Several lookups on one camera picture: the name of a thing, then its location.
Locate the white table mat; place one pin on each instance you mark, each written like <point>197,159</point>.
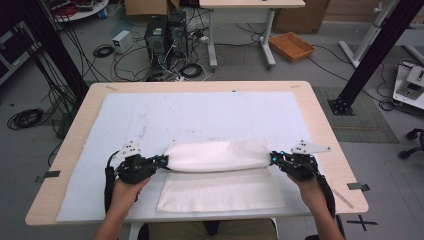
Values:
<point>200,116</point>

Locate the black equipment rack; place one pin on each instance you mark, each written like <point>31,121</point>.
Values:
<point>16,50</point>

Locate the person's legs in khaki trousers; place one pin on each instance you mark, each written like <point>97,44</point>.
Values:
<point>180,231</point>

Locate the white machine base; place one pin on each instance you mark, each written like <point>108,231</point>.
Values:
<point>410,86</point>

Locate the orange wicker basket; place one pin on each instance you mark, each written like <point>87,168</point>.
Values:
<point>291,46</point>

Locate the open cardboard box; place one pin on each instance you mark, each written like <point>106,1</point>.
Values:
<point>146,7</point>

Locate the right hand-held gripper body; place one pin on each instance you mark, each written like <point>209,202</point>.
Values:
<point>300,166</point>

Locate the round white table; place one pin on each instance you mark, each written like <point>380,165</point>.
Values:
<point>83,10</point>

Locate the grey floor mat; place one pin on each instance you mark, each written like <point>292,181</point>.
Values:
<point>363,126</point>

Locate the person's right hand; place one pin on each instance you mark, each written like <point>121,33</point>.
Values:
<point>311,195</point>

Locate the black tape strip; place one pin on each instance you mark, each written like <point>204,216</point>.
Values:
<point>358,186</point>
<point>50,175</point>

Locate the white metal stand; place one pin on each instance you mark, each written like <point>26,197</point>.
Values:
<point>363,40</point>

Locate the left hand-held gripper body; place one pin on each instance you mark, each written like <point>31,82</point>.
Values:
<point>135,168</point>

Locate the person's left hand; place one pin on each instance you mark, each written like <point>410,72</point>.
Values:
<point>125,196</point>

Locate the light wooden table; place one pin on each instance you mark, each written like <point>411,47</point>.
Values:
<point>91,110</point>

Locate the black tape cross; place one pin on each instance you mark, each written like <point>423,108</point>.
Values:
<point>362,222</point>

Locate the large closed cardboard box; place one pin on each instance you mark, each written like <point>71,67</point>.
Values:
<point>300,15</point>

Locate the white power supply box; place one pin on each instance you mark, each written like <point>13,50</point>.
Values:
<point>122,41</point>

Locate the white tank top black trim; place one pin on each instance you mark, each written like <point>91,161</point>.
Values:
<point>216,193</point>

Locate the wooden desk with white legs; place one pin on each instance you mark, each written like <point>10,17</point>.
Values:
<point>250,3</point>

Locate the black metal post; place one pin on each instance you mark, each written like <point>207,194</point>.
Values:
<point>56,50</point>
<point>373,50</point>

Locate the black computer tower green sticker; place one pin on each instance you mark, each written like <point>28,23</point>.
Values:
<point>156,40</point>

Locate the black office chair base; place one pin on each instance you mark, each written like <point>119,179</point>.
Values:
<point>411,151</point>

